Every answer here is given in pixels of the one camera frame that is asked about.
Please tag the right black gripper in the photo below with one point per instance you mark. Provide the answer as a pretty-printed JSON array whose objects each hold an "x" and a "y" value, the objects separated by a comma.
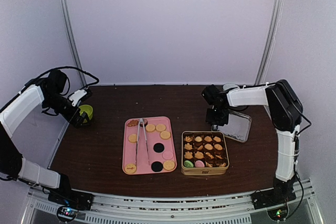
[{"x": 208, "y": 118}]

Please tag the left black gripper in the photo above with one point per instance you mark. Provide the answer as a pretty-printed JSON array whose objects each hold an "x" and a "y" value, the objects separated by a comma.
[{"x": 76, "y": 123}]

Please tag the silver tin lid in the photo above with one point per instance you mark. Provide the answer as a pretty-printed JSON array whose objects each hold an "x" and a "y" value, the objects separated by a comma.
[{"x": 237, "y": 128}]

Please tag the brown leaf cookie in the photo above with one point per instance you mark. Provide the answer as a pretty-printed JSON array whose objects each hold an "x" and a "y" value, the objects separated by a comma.
[{"x": 188, "y": 139}]

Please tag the leaf cookie second row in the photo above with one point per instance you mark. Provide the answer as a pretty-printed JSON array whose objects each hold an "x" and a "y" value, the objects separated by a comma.
[{"x": 188, "y": 146}]

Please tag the beige leaf cookie under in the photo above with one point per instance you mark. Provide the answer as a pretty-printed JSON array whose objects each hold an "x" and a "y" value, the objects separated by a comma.
[{"x": 210, "y": 164}]

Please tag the pink sandwich cookie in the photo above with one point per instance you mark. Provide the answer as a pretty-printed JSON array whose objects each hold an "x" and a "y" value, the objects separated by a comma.
[
  {"x": 168, "y": 155},
  {"x": 199, "y": 164}
]

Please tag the green sandwich cookie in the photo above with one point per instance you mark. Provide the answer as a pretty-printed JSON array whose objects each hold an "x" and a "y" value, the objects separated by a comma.
[{"x": 188, "y": 164}]

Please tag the metal serving tongs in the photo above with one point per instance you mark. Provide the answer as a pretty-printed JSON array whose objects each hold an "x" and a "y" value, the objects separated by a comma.
[{"x": 142, "y": 147}]

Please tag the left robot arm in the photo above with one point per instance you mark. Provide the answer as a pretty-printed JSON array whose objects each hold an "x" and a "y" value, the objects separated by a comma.
[{"x": 27, "y": 124}]

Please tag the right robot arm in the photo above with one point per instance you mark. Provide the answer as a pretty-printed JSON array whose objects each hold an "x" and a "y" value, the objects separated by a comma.
[{"x": 286, "y": 113}]

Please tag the green plastic bowl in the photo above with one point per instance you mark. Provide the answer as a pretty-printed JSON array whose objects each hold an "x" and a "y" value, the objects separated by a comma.
[{"x": 88, "y": 110}]

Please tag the pale ceramic bowl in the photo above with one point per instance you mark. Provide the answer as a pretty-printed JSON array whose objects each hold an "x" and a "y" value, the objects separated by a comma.
[{"x": 228, "y": 86}]

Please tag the gold cookie tin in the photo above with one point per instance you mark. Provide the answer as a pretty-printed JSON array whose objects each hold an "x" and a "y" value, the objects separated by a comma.
[{"x": 204, "y": 153}]

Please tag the beige round biscuit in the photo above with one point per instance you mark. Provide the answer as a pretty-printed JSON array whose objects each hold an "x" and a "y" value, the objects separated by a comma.
[
  {"x": 150, "y": 127},
  {"x": 160, "y": 127},
  {"x": 165, "y": 135},
  {"x": 132, "y": 138}
]

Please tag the beige round biscuit left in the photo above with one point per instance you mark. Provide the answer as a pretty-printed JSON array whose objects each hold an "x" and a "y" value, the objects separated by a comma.
[{"x": 132, "y": 138}]

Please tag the black sandwich cookie upper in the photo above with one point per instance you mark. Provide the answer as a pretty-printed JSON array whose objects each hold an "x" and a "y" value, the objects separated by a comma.
[{"x": 158, "y": 147}]

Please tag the black sandwich cookie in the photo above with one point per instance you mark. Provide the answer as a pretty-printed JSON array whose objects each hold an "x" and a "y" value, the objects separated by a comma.
[
  {"x": 158, "y": 147},
  {"x": 156, "y": 166}
]

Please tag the beige round biscuit top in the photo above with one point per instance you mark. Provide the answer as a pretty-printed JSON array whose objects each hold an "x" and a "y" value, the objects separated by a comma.
[{"x": 150, "y": 127}]

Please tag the beige round biscuit corner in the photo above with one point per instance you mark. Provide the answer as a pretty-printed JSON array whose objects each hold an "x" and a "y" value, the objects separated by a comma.
[{"x": 169, "y": 165}]

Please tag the biscuit with pink stick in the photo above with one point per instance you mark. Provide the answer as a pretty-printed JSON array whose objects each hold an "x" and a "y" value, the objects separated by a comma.
[{"x": 130, "y": 168}]

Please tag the pink plastic tray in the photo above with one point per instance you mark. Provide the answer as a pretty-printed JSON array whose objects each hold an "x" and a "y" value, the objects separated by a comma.
[{"x": 153, "y": 138}]

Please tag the black sandwich cookie lower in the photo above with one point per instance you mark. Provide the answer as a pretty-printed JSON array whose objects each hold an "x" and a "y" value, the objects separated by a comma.
[{"x": 156, "y": 166}]

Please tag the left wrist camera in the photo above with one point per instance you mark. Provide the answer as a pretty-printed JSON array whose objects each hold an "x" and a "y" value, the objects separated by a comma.
[{"x": 79, "y": 95}]

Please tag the right aluminium frame post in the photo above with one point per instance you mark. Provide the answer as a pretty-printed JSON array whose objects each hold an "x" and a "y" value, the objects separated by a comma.
[{"x": 270, "y": 41}]

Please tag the aluminium frame post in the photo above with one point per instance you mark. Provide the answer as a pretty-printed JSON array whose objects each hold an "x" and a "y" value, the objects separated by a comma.
[
  {"x": 270, "y": 41},
  {"x": 70, "y": 34}
]

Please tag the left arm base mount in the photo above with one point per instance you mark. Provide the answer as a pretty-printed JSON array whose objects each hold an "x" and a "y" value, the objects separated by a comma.
[{"x": 70, "y": 205}]

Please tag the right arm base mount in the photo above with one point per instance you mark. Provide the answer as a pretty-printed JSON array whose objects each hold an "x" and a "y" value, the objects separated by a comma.
[{"x": 277, "y": 208}]

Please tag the left aluminium frame post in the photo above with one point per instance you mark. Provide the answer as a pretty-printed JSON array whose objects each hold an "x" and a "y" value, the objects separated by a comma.
[{"x": 70, "y": 34}]

